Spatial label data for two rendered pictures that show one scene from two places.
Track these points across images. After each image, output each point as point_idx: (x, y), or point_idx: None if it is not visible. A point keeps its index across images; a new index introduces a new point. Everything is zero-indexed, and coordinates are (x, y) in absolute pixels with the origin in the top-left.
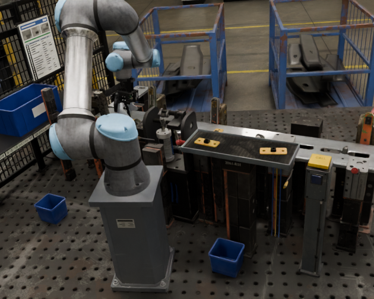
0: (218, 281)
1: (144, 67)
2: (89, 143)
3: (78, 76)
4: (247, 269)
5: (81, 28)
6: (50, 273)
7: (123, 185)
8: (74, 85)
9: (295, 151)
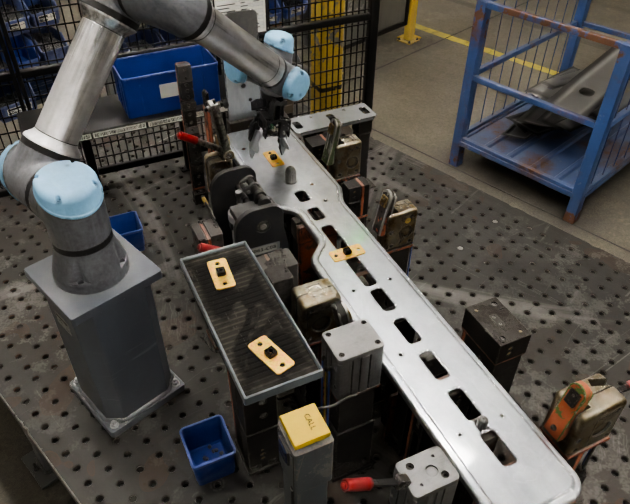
0: (178, 473)
1: (275, 93)
2: (24, 194)
3: (63, 86)
4: (228, 487)
5: (92, 8)
6: (48, 317)
7: (58, 274)
8: (53, 96)
9: (293, 380)
